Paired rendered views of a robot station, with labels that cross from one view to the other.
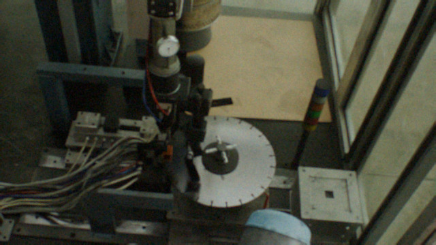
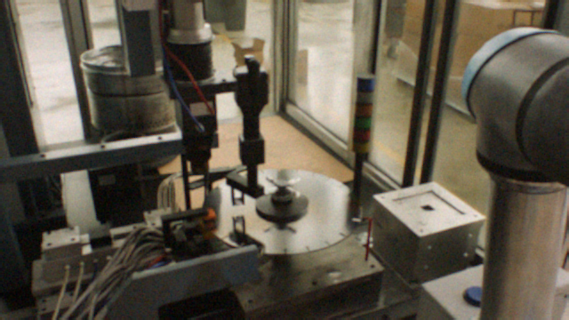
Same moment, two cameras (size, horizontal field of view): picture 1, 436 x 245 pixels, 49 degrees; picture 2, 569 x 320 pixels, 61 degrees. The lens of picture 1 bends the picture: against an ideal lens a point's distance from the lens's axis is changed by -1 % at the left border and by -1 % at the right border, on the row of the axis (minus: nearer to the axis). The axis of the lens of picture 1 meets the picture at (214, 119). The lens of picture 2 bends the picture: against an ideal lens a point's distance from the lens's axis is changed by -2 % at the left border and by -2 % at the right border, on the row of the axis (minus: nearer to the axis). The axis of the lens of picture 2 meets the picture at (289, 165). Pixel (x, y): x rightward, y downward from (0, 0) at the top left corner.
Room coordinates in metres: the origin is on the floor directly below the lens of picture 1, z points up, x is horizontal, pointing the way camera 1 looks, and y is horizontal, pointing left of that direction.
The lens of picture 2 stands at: (0.04, 0.29, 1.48)
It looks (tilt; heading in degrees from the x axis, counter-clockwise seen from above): 27 degrees down; 338
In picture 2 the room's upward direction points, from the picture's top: 1 degrees clockwise
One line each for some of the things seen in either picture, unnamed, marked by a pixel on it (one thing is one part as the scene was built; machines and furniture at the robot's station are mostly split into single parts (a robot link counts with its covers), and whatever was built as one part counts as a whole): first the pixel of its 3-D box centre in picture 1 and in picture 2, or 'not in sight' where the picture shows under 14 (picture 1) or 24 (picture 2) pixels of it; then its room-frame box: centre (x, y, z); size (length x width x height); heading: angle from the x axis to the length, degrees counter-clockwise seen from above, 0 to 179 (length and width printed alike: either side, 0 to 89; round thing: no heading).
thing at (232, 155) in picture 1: (220, 155); (282, 200); (0.85, -0.03, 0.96); 0.11 x 0.11 x 0.03
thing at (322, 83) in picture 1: (322, 87); (365, 82); (0.99, -0.29, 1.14); 0.05 x 0.04 x 0.03; 2
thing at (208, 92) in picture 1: (199, 113); (251, 112); (0.82, 0.04, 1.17); 0.06 x 0.05 x 0.20; 83
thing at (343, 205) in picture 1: (323, 206); (422, 234); (0.80, -0.37, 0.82); 0.18 x 0.18 x 0.15; 2
